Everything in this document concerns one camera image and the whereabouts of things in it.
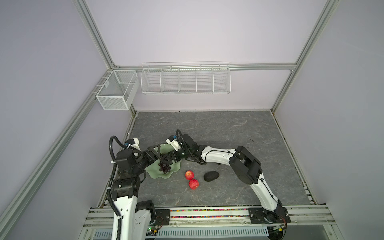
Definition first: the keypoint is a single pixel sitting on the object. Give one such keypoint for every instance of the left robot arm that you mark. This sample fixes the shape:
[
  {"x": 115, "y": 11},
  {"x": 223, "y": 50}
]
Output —
[{"x": 131, "y": 217}]

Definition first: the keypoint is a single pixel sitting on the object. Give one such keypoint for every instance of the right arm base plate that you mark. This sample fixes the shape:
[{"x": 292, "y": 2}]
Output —
[{"x": 260, "y": 215}]

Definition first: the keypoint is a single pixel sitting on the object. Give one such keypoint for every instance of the small white mesh basket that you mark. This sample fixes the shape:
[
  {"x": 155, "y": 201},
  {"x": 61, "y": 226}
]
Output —
[{"x": 118, "y": 91}]

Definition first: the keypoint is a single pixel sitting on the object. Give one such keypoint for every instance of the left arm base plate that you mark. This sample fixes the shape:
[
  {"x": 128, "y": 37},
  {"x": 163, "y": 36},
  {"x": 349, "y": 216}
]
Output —
[{"x": 162, "y": 217}]

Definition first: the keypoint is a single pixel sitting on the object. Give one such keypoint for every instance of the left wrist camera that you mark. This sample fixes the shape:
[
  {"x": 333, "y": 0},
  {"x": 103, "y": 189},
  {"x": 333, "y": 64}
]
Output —
[{"x": 133, "y": 143}]

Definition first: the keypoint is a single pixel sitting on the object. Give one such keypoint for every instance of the dark purple fake grape bunch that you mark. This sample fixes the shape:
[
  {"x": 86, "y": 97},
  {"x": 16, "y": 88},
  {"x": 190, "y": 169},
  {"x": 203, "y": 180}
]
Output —
[{"x": 165, "y": 167}]

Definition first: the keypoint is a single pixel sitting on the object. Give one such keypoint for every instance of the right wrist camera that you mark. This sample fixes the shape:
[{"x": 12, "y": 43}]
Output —
[{"x": 172, "y": 140}]

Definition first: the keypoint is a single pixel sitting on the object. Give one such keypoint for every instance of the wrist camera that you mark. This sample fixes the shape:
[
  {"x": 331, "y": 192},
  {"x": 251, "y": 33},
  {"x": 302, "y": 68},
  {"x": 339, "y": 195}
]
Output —
[
  {"x": 172, "y": 140},
  {"x": 133, "y": 143}
]

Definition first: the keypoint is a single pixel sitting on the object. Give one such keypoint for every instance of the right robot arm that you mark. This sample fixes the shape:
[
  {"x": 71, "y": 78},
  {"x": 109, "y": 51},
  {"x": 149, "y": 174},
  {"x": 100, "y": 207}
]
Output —
[{"x": 246, "y": 167}]

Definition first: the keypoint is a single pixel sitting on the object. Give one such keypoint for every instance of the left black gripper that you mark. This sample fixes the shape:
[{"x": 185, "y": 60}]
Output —
[{"x": 146, "y": 153}]

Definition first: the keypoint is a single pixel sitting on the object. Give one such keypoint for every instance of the dark avocado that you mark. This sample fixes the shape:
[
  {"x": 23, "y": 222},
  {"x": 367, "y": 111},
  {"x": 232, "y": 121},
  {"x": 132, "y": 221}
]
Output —
[{"x": 211, "y": 176}]

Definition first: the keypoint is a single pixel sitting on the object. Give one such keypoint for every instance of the aluminium front rail frame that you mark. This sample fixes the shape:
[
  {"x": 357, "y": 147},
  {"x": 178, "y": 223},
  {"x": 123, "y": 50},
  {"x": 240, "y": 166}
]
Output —
[{"x": 238, "y": 216}]

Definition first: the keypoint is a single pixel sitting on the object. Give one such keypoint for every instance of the white vented cable duct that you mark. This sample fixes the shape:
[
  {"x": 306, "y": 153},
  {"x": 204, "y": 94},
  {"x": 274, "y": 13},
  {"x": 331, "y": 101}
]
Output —
[{"x": 205, "y": 233}]

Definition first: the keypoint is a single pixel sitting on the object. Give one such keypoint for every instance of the red apple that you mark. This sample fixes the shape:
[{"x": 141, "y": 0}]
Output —
[
  {"x": 194, "y": 184},
  {"x": 189, "y": 175}
]

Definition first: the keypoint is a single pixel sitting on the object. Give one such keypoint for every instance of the light green wavy fruit bowl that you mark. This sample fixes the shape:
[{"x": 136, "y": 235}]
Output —
[{"x": 153, "y": 170}]

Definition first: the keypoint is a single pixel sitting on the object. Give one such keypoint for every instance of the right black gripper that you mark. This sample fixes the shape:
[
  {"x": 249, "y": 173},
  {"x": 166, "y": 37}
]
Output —
[{"x": 172, "y": 153}]

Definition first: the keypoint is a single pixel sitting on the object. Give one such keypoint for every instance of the long white wire basket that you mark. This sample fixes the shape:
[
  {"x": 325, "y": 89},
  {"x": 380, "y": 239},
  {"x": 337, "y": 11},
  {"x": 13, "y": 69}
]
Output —
[{"x": 181, "y": 78}]

